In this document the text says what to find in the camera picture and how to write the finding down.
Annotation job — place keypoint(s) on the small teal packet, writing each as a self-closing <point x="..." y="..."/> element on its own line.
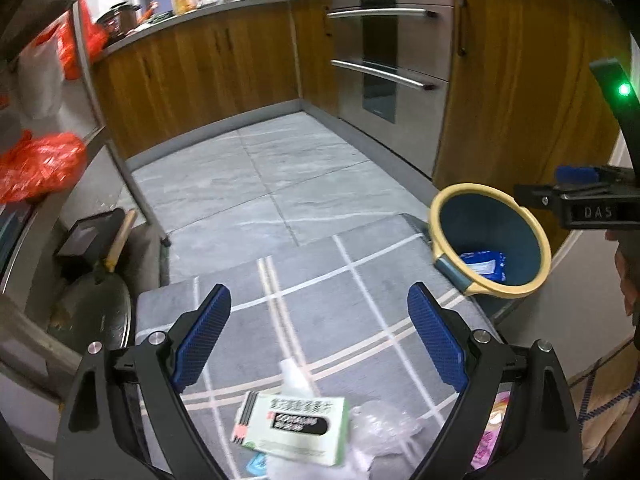
<point x="255" y="465"/>

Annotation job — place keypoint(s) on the wide wooden cabinet run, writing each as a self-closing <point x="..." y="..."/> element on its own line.
<point x="200" y="70"/>

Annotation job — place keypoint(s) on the hanging white plastic bag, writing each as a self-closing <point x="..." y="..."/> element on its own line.
<point x="42" y="80"/>

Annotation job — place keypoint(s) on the steel built-in oven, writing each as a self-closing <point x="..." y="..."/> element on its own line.
<point x="400" y="35"/>

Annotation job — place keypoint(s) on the tall wooden cabinet door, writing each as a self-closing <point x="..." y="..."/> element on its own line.
<point x="525" y="85"/>

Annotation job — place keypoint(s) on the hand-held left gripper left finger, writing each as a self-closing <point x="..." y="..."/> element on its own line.
<point x="200" y="340"/>

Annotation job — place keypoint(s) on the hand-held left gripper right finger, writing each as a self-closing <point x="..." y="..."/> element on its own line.
<point x="437" y="340"/>

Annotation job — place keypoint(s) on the hanging orange plastic bag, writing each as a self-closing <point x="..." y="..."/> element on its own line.
<point x="75" y="45"/>

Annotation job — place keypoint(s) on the narrow wooden cabinet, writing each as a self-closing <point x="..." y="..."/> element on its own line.
<point x="315" y="50"/>

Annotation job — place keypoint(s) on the grey checked mat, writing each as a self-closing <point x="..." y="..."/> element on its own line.
<point x="310" y="310"/>

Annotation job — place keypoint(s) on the clear plastic wrap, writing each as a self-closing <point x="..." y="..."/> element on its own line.
<point x="385" y="425"/>

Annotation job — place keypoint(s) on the steel shelf rack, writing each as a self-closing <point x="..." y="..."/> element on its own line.
<point x="65" y="200"/>

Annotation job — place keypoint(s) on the green medicine box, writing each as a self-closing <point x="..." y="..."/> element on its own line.
<point x="295" y="430"/>

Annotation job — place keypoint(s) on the large orange plastic bag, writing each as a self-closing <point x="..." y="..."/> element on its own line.
<point x="40" y="165"/>

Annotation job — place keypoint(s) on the grey countertop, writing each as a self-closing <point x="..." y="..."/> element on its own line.
<point x="200" y="12"/>

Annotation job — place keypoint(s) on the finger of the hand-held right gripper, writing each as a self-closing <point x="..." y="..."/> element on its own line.
<point x="577" y="173"/>
<point x="537" y="194"/>

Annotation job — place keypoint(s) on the white blue plastic package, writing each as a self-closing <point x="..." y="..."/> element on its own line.
<point x="482" y="262"/>

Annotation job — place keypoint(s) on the white tissue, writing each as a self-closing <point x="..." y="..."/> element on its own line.
<point x="300" y="380"/>

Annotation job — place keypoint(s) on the blue bin with yellow rim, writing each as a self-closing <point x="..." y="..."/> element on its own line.
<point x="465" y="220"/>

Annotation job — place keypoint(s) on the person's right hand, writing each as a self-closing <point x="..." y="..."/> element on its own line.
<point x="631" y="270"/>

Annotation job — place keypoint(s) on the pink white packet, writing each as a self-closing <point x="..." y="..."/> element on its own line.
<point x="492" y="425"/>

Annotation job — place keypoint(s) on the dark rice cooker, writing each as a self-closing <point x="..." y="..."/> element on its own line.
<point x="120" y="20"/>

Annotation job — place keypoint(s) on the black box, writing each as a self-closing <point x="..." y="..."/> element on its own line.
<point x="85" y="237"/>

